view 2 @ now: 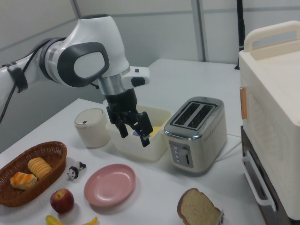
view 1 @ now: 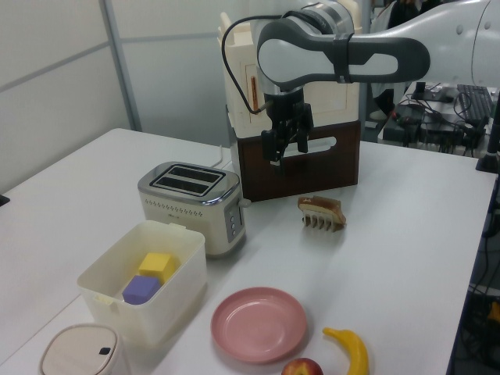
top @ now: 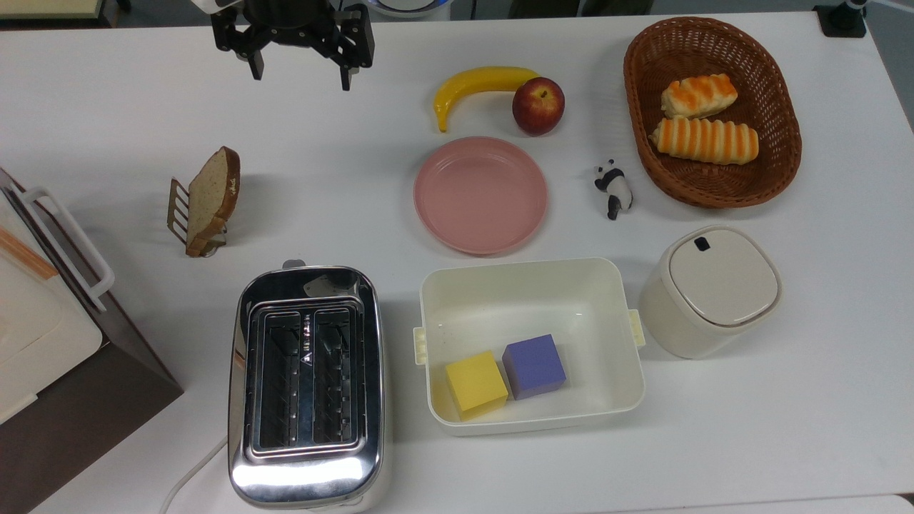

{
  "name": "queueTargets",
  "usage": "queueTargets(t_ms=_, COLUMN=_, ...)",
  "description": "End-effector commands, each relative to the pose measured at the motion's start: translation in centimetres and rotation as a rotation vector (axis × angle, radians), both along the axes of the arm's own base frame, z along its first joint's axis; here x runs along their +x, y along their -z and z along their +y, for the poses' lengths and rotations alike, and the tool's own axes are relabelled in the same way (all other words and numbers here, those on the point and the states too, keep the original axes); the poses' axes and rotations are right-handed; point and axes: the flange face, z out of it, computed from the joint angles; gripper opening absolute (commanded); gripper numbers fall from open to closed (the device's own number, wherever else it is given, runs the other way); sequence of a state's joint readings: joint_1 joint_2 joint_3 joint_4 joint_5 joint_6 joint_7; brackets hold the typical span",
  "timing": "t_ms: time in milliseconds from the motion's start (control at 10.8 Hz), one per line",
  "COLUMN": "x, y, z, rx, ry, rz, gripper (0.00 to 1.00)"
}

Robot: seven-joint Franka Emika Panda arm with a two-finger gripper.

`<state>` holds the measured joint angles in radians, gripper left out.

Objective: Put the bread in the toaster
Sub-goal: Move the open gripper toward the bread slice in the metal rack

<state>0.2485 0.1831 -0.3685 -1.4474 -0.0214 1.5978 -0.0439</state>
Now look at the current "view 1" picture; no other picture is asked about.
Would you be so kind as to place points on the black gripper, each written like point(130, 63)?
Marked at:
point(285, 111)

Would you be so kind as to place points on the brown-crusted bread slice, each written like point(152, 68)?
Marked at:
point(322, 206)

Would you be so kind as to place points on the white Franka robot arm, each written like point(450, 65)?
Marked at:
point(363, 54)

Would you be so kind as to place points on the cream two-slot toaster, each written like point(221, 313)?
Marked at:
point(187, 211)

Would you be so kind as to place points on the dark brown wooden box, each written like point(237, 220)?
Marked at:
point(324, 168)

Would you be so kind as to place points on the metal toast rack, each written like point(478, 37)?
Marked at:
point(317, 223)

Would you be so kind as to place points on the yellow block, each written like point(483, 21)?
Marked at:
point(154, 263)

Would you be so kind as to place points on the pink plate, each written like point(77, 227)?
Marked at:
point(258, 326)

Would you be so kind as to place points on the black keyboard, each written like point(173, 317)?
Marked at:
point(476, 99)

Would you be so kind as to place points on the purple block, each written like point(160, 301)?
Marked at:
point(138, 289)

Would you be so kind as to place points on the white plastic storage container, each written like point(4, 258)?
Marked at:
point(156, 312)

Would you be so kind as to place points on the yellow banana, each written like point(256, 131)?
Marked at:
point(357, 347)

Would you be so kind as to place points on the red apple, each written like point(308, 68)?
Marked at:
point(301, 368)

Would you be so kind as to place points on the black flat object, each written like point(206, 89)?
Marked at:
point(3, 201)

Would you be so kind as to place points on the white container lid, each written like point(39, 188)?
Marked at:
point(78, 351)

